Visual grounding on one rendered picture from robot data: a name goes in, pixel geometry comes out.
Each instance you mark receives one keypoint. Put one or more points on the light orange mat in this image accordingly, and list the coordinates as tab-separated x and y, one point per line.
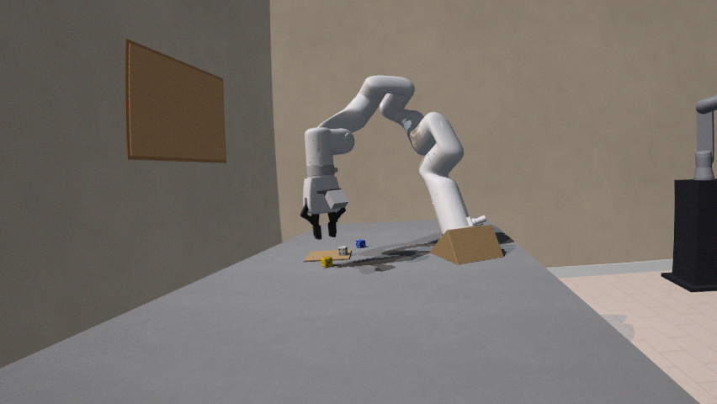
317	255

